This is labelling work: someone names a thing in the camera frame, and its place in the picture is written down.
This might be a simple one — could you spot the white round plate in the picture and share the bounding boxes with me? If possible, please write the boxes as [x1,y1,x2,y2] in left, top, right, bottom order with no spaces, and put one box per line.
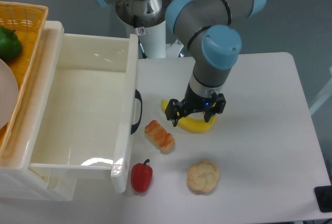
[0,60,19,128]

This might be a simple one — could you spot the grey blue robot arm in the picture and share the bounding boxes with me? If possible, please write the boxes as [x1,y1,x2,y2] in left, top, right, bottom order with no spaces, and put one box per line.
[96,0,267,125]

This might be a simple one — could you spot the round flower-shaped bread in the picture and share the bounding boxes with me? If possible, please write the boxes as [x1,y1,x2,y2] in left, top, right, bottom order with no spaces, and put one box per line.
[187,161,220,194]

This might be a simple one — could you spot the black drawer handle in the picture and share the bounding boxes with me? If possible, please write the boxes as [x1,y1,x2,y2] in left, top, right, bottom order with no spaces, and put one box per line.
[131,89,143,134]

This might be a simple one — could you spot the red bell pepper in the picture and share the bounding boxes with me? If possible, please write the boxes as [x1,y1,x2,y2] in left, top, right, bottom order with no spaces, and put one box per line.
[131,159,153,193]

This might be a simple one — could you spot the yellow banana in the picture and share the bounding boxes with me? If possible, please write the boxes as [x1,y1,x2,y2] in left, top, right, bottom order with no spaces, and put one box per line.
[177,115,217,133]

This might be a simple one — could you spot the white mounting bracket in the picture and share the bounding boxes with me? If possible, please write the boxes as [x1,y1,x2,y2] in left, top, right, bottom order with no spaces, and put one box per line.
[165,39,191,58]

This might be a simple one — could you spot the yellow wicker basket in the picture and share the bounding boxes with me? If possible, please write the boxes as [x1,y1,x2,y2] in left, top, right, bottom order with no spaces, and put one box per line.
[1,1,48,153]

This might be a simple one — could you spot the black device at edge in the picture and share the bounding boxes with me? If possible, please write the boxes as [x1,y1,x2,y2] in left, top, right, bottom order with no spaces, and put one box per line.
[314,185,332,213]

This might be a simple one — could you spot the white plastic drawer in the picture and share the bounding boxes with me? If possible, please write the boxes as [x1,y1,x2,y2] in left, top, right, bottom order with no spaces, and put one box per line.
[30,34,138,193]

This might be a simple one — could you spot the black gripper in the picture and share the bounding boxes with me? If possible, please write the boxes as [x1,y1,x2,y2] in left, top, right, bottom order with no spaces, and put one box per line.
[164,85,226,127]

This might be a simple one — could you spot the green bell pepper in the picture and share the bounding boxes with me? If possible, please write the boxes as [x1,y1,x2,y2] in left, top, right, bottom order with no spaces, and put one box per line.
[1,26,22,62]

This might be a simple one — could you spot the rectangular toasted bread loaf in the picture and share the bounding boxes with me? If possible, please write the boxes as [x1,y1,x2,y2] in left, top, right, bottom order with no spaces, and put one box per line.
[144,120,175,153]

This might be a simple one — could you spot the white plastic drawer cabinet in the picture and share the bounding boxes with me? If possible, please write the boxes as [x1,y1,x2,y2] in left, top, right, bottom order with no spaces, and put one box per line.
[1,21,77,201]

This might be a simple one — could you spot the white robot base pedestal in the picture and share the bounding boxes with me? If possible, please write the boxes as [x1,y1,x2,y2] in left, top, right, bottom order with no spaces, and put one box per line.
[124,21,166,59]

